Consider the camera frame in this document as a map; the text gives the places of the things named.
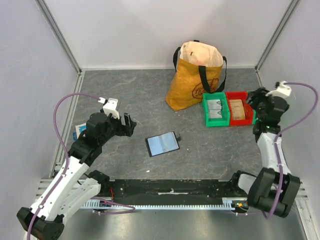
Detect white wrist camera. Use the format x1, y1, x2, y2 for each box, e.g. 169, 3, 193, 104
265, 81, 292, 99
98, 97, 120, 120

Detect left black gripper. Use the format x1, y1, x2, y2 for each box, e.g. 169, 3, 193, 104
98, 112, 136, 145

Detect right green plastic bin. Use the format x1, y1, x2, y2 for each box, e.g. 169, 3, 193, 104
247, 90, 258, 125

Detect yellow tote bag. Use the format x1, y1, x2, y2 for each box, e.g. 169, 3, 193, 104
165, 40, 227, 111

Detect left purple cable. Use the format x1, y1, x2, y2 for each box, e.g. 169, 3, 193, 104
26, 92, 136, 240

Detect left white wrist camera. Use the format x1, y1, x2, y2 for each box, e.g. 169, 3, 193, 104
98, 97, 120, 120

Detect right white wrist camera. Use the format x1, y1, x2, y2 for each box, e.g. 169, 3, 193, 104
265, 81, 292, 99

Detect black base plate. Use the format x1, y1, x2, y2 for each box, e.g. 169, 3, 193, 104
98, 179, 247, 199

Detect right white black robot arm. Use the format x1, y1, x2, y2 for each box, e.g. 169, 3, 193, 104
229, 85, 301, 218

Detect green plastic bin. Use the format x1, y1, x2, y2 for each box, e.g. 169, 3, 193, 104
247, 90, 258, 125
202, 92, 230, 127

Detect silver cards stack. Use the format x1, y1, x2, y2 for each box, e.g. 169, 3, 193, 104
206, 99, 222, 119

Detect slotted cable duct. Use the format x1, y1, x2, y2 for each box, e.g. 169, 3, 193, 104
80, 198, 248, 211

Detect gold cards stack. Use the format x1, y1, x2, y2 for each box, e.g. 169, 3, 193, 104
229, 99, 246, 121

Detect red plastic bin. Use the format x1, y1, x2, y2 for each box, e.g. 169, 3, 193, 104
225, 91, 255, 126

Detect left green plastic bin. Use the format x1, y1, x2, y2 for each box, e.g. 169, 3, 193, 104
202, 92, 230, 127

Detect blue white card box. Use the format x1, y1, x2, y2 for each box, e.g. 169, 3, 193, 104
72, 123, 87, 141

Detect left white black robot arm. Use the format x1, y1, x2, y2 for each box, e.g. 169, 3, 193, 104
16, 112, 137, 240

